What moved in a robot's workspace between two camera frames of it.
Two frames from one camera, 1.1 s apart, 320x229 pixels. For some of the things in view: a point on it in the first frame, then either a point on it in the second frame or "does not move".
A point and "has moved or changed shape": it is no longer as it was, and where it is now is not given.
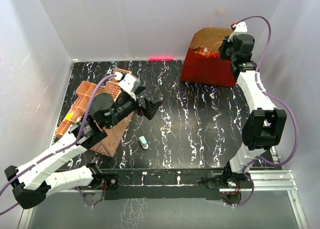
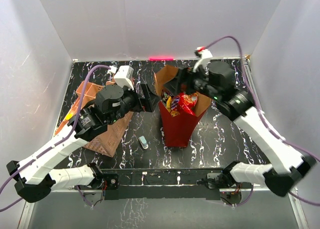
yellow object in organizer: [69, 116] does not move
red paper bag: [208, 71] -> [178, 130]
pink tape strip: [161, 58] does not move
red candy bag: [204, 52] has moved or changed shape
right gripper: [227, 41] -> [186, 76]
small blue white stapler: [143, 141] does not move
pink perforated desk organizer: [79, 107] does not move
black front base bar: [180, 184] does not move
